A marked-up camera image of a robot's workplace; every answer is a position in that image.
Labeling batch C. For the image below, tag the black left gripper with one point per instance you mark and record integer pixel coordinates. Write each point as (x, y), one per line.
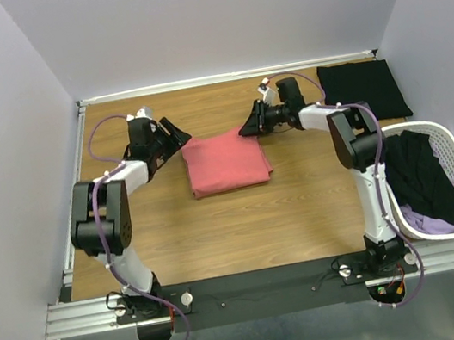
(175, 140)

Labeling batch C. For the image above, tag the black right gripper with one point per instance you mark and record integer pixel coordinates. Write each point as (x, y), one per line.
(255, 124)

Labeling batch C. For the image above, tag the pink t-shirt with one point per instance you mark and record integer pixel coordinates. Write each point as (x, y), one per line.
(225, 162)

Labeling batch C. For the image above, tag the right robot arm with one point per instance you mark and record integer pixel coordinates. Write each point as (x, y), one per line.
(359, 146)

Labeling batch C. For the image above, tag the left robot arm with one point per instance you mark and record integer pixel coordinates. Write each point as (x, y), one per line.
(101, 222)

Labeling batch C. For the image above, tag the folded black t-shirt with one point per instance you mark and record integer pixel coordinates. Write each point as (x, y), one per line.
(370, 82)

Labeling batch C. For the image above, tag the black t-shirt in basket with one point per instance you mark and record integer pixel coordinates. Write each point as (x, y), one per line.
(424, 176)

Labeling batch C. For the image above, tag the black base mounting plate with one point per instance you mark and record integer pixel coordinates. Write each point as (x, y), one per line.
(261, 294)

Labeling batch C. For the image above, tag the lavender t-shirt in basket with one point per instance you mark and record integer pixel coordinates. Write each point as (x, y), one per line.
(432, 225)

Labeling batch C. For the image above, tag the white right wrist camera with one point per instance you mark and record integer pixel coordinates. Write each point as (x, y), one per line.
(268, 94)

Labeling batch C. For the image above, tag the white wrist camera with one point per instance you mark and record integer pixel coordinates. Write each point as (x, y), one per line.
(144, 112)
(268, 94)

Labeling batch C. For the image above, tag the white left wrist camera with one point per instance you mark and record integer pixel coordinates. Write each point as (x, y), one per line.
(144, 112)

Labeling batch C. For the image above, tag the white table edge rail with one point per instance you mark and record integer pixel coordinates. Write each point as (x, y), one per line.
(225, 77)

